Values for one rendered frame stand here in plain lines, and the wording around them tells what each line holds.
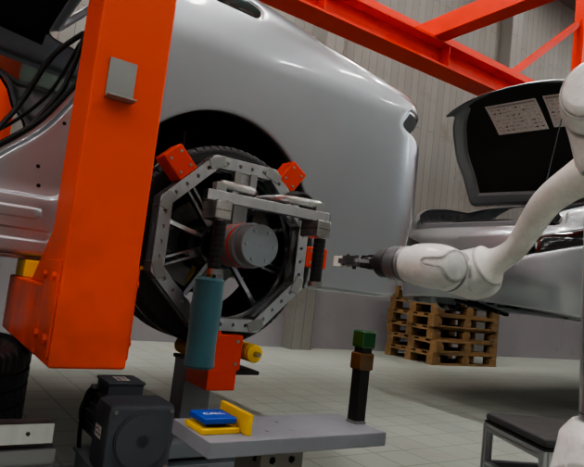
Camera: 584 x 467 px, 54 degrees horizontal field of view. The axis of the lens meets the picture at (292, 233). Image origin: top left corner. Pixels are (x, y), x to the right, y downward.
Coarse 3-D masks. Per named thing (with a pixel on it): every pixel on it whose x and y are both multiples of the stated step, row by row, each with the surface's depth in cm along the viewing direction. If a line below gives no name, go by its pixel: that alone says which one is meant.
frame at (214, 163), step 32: (224, 160) 179; (160, 192) 172; (160, 224) 167; (288, 224) 199; (160, 256) 168; (288, 256) 198; (160, 288) 171; (288, 288) 192; (224, 320) 178; (256, 320) 184
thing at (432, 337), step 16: (400, 288) 751; (400, 304) 760; (416, 304) 726; (432, 304) 703; (400, 320) 760; (416, 320) 727; (432, 320) 695; (448, 320) 758; (464, 320) 724; (480, 320) 740; (496, 320) 761; (400, 336) 736; (416, 336) 721; (432, 336) 694; (448, 336) 761; (464, 336) 726; (496, 336) 760; (416, 352) 709; (432, 352) 690; (448, 352) 702; (464, 352) 721; (480, 352) 744
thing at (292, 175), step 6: (288, 162) 196; (294, 162) 194; (282, 168) 196; (288, 168) 193; (294, 168) 193; (282, 174) 191; (288, 174) 192; (294, 174) 194; (300, 174) 195; (282, 180) 191; (288, 180) 192; (294, 180) 194; (300, 180) 195; (288, 186) 192; (294, 186) 193
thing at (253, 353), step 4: (244, 344) 189; (248, 344) 188; (252, 344) 187; (244, 348) 187; (248, 348) 184; (252, 348) 185; (256, 348) 186; (260, 348) 187; (244, 352) 186; (248, 352) 184; (252, 352) 185; (256, 352) 184; (260, 352) 186; (244, 356) 186; (248, 356) 184; (252, 356) 185; (256, 356) 183; (260, 356) 184; (248, 360) 185; (252, 360) 185; (256, 360) 186
